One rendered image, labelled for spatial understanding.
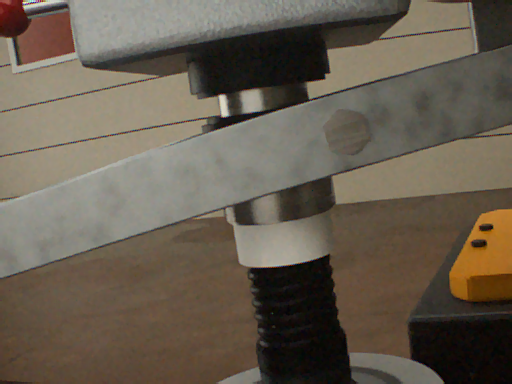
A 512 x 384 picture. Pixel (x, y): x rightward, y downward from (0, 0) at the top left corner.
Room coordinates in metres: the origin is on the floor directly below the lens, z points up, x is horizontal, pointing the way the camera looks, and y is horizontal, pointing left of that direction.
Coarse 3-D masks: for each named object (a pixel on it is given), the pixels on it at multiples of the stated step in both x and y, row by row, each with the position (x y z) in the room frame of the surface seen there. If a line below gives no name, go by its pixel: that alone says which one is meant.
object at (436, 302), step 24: (456, 240) 1.37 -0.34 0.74; (432, 288) 1.07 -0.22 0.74; (432, 312) 0.95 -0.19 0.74; (456, 312) 0.93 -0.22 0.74; (480, 312) 0.91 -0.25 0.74; (504, 312) 0.90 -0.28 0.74; (408, 336) 0.95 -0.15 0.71; (432, 336) 0.93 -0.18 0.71; (456, 336) 0.92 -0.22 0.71; (480, 336) 0.90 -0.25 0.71; (504, 336) 0.89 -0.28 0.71; (432, 360) 0.93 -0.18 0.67; (456, 360) 0.92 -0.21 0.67; (480, 360) 0.90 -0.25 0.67; (504, 360) 0.89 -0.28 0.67
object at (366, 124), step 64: (448, 64) 0.44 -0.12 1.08; (256, 128) 0.44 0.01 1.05; (320, 128) 0.44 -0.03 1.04; (384, 128) 0.44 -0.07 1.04; (448, 128) 0.44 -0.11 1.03; (64, 192) 0.45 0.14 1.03; (128, 192) 0.45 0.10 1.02; (192, 192) 0.45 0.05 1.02; (256, 192) 0.45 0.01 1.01; (0, 256) 0.46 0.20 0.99; (64, 256) 0.45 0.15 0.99
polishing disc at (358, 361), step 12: (360, 360) 0.58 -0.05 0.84; (372, 360) 0.57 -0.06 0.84; (384, 360) 0.57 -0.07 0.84; (396, 360) 0.56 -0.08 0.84; (408, 360) 0.56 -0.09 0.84; (252, 372) 0.59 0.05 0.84; (360, 372) 0.55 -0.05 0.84; (372, 372) 0.55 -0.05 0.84; (384, 372) 0.54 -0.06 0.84; (396, 372) 0.54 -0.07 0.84; (408, 372) 0.53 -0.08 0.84; (420, 372) 0.53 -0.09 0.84; (432, 372) 0.52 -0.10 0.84
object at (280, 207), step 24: (240, 96) 0.48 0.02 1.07; (264, 96) 0.47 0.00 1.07; (288, 96) 0.48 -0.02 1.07; (216, 120) 0.48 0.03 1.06; (240, 120) 0.47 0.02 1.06; (288, 192) 0.47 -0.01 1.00; (312, 192) 0.47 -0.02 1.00; (240, 216) 0.48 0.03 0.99; (264, 216) 0.47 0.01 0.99; (288, 216) 0.47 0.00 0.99
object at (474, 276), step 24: (480, 216) 1.36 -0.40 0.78; (504, 216) 1.33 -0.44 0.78; (480, 240) 1.13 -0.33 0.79; (504, 240) 1.14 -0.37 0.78; (456, 264) 1.04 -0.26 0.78; (480, 264) 1.01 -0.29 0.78; (504, 264) 0.99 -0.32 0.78; (456, 288) 0.99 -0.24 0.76; (480, 288) 0.95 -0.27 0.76; (504, 288) 0.94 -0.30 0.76
